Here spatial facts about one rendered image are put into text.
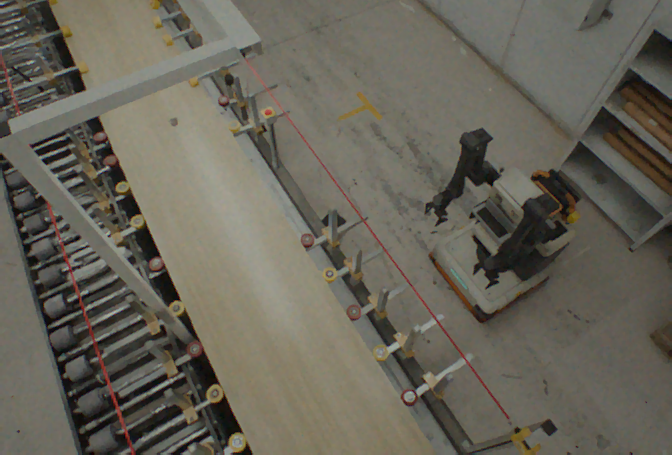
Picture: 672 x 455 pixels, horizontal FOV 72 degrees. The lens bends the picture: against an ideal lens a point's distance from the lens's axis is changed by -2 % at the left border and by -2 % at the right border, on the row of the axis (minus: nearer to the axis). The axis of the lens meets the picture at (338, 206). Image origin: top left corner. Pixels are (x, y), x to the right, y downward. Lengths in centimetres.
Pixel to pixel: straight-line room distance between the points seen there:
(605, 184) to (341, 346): 279
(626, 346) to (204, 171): 315
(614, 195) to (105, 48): 418
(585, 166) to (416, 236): 159
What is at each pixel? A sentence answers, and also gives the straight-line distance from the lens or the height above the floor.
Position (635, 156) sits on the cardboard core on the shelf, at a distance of 410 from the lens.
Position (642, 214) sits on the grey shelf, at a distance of 443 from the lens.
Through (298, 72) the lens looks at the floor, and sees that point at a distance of 490.
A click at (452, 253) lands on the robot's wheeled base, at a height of 28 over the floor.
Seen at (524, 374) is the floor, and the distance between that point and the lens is 362.
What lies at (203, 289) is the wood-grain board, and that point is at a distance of 268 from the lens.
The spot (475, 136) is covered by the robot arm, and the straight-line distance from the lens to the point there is 230.
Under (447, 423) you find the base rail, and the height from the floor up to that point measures 70.
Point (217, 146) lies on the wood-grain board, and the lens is 318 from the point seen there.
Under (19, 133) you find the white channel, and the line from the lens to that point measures 135.
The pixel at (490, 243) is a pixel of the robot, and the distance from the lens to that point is 296.
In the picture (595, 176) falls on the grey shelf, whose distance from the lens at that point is 446.
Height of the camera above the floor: 331
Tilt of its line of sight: 58 degrees down
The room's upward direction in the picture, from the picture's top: 1 degrees clockwise
